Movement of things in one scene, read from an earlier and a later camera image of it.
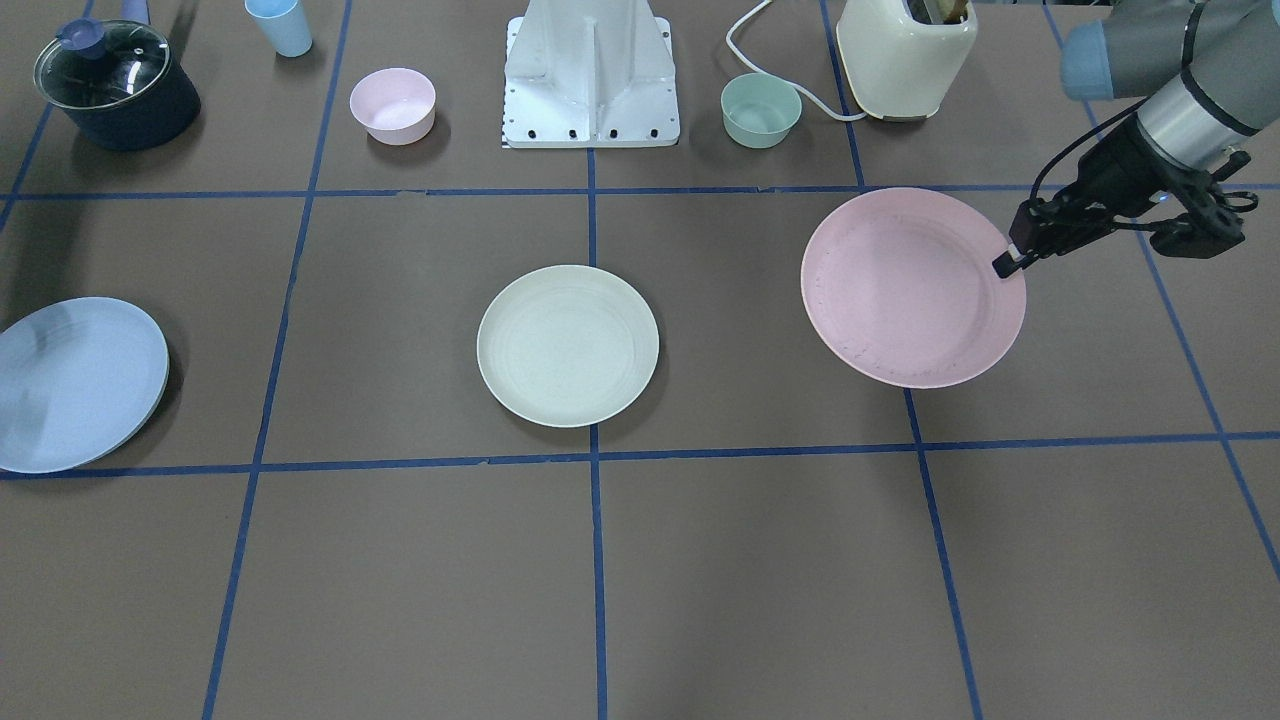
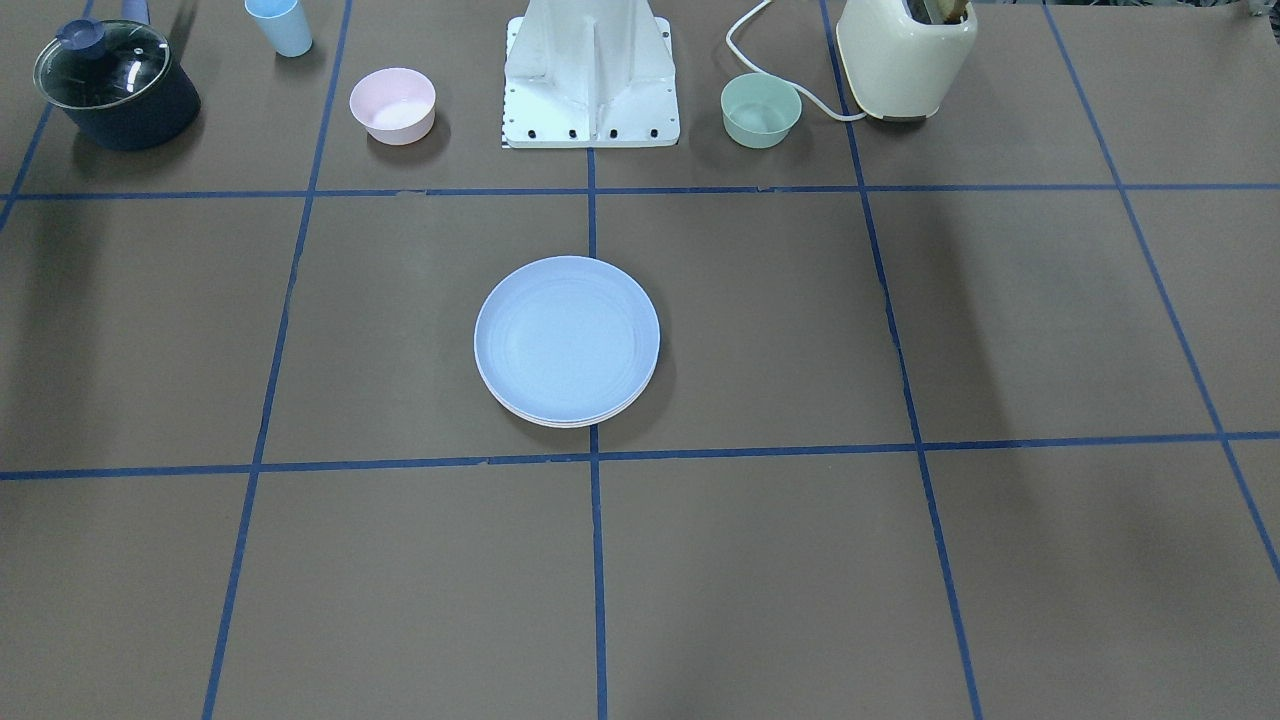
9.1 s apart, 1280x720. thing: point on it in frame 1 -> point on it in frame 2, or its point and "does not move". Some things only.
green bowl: x=758 y=109 does not move
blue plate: x=78 y=379 -> x=567 y=338
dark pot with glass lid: x=117 y=84 does not move
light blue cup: x=283 y=24 does not move
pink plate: x=898 y=286 -> x=567 y=423
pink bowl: x=396 y=106 does not move
